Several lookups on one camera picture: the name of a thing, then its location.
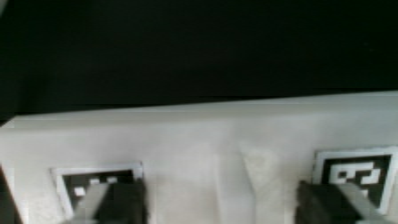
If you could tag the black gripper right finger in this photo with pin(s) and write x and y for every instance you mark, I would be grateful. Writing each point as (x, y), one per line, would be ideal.
(333, 204)

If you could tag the white cabinet body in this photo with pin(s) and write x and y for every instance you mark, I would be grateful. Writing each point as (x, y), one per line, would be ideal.
(223, 155)

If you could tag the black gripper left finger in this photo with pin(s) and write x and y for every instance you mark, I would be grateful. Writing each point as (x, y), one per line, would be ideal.
(113, 205)

